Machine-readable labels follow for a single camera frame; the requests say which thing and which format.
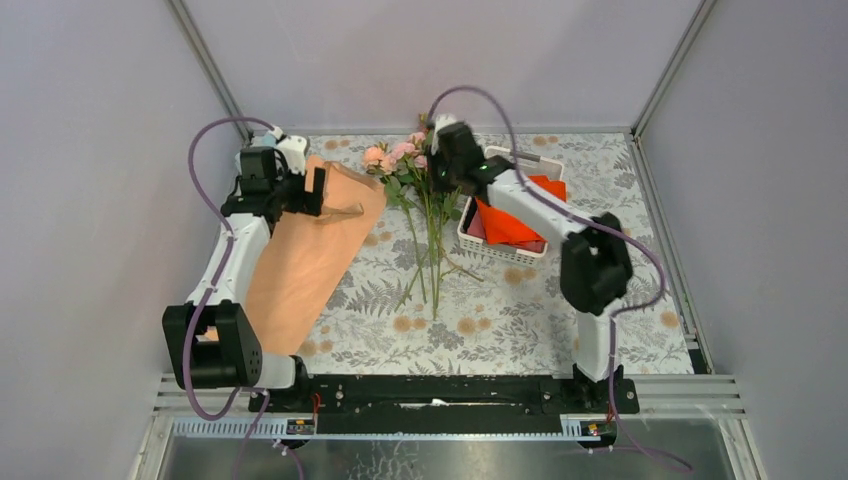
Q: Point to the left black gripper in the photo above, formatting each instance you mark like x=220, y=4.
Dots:
x=306, y=202

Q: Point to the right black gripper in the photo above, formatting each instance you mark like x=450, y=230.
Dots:
x=437, y=154

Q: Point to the pink fake flower bunch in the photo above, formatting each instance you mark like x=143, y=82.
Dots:
x=403, y=170

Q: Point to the tan wrapping paper sheet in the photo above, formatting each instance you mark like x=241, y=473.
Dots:
x=306, y=257

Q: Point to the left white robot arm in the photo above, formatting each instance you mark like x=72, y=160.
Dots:
x=210, y=341

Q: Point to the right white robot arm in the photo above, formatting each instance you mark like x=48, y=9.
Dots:
x=595, y=265

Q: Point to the orange folded cloth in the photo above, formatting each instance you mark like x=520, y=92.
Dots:
x=502, y=229

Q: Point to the light blue folded towel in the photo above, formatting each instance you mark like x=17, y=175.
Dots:
x=270, y=139

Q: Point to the white plastic basket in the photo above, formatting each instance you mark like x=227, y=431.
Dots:
x=469, y=229

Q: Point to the floral patterned table mat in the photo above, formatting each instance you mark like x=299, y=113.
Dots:
x=511, y=321

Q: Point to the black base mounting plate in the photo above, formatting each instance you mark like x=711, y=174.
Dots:
x=397, y=404

